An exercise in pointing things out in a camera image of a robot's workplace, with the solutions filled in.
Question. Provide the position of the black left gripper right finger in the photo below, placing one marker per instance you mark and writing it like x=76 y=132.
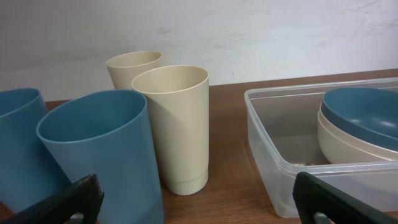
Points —
x=319 y=202

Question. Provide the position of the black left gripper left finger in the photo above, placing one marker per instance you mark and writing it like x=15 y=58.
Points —
x=83 y=196

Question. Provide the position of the blue bowl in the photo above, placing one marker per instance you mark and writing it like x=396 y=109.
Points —
x=369 y=114

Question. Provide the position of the clear plastic storage container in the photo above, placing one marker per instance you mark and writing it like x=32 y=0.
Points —
x=282 y=134

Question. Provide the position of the blue cup left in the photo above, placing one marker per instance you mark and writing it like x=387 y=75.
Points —
x=29 y=173

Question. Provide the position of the blue cup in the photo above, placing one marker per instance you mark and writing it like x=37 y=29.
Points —
x=108 y=133
x=29 y=173

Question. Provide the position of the blue cup right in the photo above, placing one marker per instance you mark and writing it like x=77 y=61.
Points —
x=108 y=133

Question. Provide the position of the cream cup rear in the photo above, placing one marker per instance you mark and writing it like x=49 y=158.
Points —
x=124 y=68

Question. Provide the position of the cream cup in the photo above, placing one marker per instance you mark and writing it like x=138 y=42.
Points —
x=124 y=68
x=178 y=104

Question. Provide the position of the cream cup front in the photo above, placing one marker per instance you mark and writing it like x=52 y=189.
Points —
x=178 y=104

